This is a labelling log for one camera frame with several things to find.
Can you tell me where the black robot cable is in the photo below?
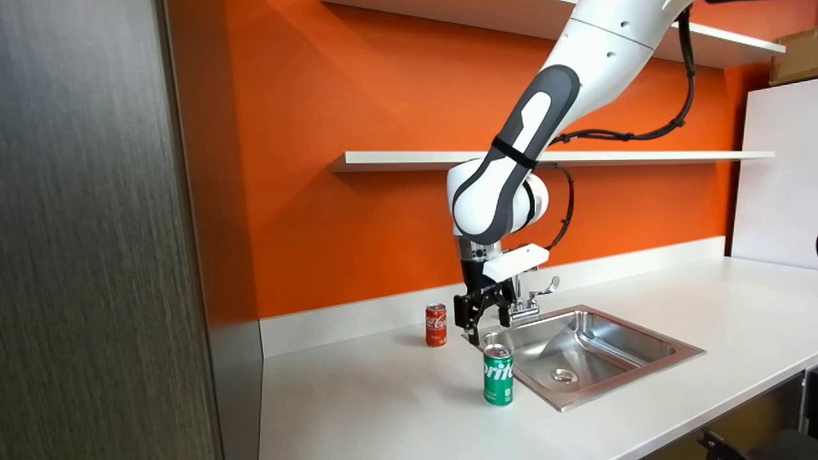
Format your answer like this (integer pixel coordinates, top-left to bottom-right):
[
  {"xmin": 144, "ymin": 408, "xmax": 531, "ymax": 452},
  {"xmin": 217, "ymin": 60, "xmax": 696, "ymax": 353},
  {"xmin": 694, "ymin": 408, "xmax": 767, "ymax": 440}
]
[{"xmin": 544, "ymin": 5, "xmax": 701, "ymax": 257}]

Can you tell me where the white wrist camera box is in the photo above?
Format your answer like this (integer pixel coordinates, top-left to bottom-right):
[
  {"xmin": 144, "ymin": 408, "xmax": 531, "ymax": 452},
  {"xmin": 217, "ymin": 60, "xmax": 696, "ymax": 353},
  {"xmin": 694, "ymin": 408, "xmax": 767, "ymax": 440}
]
[{"xmin": 479, "ymin": 240, "xmax": 553, "ymax": 284}]

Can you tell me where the black office chair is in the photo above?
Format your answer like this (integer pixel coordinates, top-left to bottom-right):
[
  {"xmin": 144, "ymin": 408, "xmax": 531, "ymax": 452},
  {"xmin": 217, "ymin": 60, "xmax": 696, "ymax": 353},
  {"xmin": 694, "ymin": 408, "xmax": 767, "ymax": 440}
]
[{"xmin": 698, "ymin": 428, "xmax": 818, "ymax": 460}]

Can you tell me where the dark wood grain cabinet panel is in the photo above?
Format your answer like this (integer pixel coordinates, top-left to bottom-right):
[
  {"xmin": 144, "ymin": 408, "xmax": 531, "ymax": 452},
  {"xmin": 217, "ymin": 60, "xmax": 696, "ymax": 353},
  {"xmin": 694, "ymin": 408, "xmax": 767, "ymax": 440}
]
[{"xmin": 0, "ymin": 0, "xmax": 223, "ymax": 460}]

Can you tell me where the red soda can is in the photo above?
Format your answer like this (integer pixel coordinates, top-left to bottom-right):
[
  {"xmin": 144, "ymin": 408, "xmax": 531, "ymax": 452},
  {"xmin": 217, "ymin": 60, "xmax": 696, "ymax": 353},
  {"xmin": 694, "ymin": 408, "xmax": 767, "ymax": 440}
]
[{"xmin": 421, "ymin": 303, "xmax": 451, "ymax": 351}]

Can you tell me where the long white wall shelf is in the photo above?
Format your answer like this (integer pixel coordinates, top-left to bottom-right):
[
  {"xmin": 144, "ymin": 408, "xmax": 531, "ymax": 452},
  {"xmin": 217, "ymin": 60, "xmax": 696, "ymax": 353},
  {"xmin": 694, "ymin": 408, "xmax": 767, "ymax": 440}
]
[{"xmin": 329, "ymin": 148, "xmax": 781, "ymax": 178}]

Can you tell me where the stainless steel sink basin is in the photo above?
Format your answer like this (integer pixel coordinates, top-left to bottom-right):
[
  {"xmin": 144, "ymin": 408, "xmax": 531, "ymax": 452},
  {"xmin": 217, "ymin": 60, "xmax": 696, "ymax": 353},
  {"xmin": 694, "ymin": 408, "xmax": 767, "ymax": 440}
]
[{"xmin": 464, "ymin": 303, "xmax": 708, "ymax": 414}]

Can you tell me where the thick white wall shelf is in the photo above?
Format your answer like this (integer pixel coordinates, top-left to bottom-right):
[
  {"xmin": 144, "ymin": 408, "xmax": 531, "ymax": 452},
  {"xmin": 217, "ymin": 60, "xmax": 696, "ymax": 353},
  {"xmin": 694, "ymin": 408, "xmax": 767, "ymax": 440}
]
[{"xmin": 320, "ymin": 0, "xmax": 791, "ymax": 72}]

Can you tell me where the green soda can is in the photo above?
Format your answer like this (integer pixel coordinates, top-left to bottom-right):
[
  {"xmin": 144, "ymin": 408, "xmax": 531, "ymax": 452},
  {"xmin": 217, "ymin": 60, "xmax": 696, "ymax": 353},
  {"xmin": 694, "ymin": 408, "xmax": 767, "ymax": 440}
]
[{"xmin": 480, "ymin": 340, "xmax": 516, "ymax": 410}]

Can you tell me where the chrome sink faucet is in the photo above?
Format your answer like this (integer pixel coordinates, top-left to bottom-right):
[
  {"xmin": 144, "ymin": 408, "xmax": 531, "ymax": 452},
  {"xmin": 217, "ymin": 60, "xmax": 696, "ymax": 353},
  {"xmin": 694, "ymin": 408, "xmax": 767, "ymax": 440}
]
[{"xmin": 510, "ymin": 273, "xmax": 566, "ymax": 325}]

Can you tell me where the brown cardboard box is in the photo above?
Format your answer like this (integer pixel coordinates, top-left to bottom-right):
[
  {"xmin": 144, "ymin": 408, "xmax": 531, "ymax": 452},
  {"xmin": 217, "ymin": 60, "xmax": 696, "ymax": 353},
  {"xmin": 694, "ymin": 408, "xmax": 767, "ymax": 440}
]
[{"xmin": 770, "ymin": 29, "xmax": 818, "ymax": 87}]

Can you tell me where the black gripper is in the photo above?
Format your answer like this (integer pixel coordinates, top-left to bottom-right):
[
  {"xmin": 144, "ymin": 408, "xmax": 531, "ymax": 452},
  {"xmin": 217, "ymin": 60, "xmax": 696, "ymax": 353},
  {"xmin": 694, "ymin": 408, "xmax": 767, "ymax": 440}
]
[{"xmin": 452, "ymin": 238, "xmax": 520, "ymax": 349}]

